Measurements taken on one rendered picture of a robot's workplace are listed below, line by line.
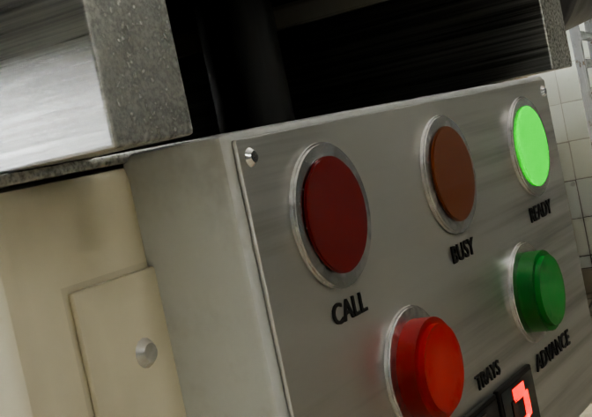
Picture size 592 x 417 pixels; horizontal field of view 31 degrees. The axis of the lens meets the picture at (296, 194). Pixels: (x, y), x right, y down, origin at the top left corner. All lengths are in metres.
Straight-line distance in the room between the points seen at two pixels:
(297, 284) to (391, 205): 0.06
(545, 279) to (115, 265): 0.19
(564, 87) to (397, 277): 3.99
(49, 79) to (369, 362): 0.12
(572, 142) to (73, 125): 4.11
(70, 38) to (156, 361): 0.09
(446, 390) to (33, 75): 0.15
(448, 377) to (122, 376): 0.10
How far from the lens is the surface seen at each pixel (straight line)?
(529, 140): 0.43
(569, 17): 0.63
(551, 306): 0.41
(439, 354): 0.32
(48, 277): 0.25
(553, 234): 0.45
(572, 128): 4.31
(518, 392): 0.39
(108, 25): 0.23
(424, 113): 0.36
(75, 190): 0.26
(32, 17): 0.24
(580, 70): 3.52
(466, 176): 0.37
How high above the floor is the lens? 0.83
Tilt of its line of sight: 3 degrees down
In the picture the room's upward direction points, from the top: 12 degrees counter-clockwise
